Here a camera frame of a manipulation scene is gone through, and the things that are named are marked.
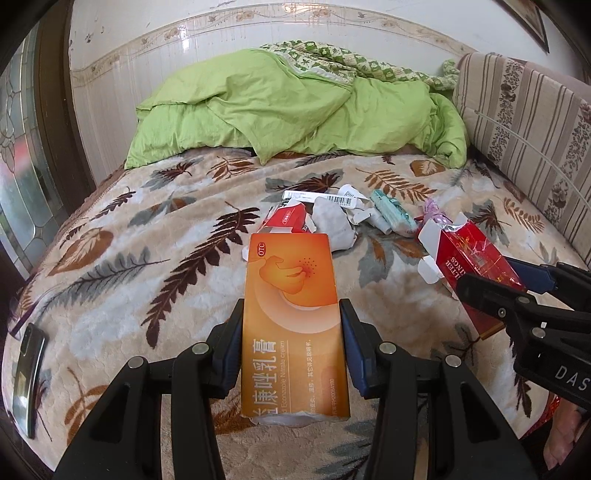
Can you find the glass panel door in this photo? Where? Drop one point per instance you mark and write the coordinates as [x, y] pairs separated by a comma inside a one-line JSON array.
[[27, 152]]

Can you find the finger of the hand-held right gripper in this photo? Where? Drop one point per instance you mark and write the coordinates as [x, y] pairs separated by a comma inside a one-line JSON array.
[[489, 295], [531, 277]]

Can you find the black smartphone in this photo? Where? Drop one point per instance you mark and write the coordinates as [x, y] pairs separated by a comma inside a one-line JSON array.
[[30, 383]]

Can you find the framed wall picture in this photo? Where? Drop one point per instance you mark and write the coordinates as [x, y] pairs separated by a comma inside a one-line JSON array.
[[531, 21]]

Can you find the green patterned quilt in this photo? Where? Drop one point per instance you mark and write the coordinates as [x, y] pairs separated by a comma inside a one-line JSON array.
[[351, 62]]

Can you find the striped floral sofa back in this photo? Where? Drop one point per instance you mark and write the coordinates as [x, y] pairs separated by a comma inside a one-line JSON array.
[[531, 124]]

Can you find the torn white paper box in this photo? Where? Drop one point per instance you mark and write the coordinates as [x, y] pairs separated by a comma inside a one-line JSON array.
[[353, 190]]

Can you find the long white barcode box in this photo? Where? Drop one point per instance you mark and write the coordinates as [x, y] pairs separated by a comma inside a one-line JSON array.
[[318, 198]]

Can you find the red patterned clothing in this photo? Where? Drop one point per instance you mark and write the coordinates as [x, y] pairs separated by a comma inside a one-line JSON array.
[[542, 417]]

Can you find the teal packet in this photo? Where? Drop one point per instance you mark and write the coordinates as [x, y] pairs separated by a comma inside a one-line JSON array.
[[392, 214]]

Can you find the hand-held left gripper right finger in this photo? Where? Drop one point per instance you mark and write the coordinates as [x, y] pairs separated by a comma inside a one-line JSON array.
[[353, 353]]

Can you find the pink plastic wrapper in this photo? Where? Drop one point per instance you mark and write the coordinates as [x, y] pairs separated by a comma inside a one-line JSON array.
[[434, 214]]

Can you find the orange medicine box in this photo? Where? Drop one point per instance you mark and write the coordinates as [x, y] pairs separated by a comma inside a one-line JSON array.
[[291, 318]]

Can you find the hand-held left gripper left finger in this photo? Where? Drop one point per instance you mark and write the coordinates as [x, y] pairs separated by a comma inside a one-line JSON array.
[[232, 353]]

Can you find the red and white small box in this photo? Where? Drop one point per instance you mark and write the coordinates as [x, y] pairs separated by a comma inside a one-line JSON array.
[[288, 221]]

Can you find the white sock with green trim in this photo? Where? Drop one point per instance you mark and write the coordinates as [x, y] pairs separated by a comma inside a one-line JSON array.
[[330, 224]]

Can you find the white tube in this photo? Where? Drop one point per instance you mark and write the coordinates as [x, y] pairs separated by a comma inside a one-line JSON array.
[[376, 219]]

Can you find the red cigarette pack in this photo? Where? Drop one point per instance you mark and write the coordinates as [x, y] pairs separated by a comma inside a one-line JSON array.
[[475, 265]]

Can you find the leaf print blanket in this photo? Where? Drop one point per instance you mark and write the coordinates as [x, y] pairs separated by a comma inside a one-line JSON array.
[[152, 258]]

